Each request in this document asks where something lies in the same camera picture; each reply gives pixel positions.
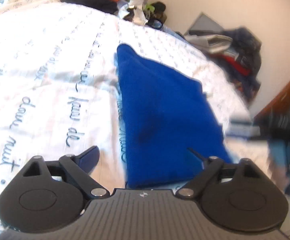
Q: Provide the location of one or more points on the dark clothes heap on chair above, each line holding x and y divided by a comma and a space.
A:
236, 52

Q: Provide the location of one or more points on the grey laptop against wall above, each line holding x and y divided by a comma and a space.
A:
204, 25

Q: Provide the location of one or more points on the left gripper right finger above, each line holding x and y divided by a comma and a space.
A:
195, 187

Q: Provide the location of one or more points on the brown wooden furniture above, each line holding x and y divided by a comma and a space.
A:
274, 119

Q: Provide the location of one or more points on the green and white clothes pile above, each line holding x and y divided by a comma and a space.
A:
141, 12

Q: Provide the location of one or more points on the blue knit sweater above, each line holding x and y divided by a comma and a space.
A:
169, 124

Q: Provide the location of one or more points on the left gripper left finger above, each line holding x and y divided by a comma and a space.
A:
77, 169

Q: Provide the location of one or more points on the white duvet with script text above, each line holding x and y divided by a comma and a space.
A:
59, 90

